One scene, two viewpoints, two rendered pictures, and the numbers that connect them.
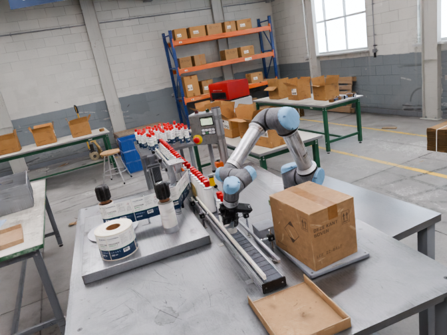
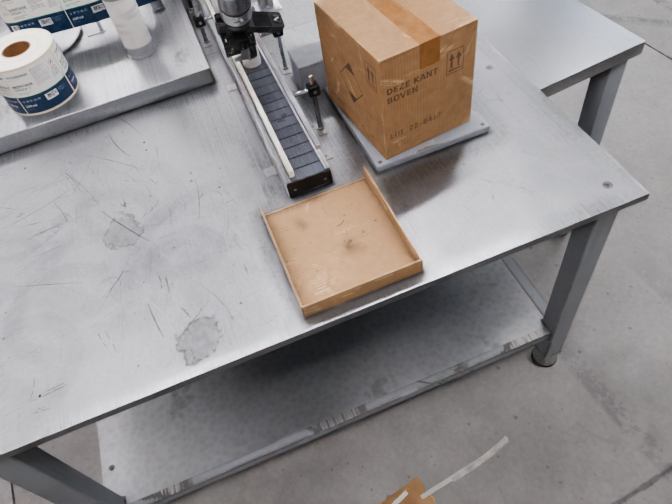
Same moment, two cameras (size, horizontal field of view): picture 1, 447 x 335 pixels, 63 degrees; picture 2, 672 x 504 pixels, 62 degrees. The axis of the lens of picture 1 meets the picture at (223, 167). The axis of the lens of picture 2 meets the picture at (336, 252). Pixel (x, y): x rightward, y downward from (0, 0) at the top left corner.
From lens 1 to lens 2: 0.44 m
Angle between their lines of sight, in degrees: 35
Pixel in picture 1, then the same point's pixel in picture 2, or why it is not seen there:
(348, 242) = (454, 106)
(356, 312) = (437, 243)
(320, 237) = (399, 102)
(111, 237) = (13, 74)
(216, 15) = not seen: outside the picture
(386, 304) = (491, 231)
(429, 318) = not seen: hidden behind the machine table
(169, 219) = (130, 31)
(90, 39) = not seen: outside the picture
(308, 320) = (356, 254)
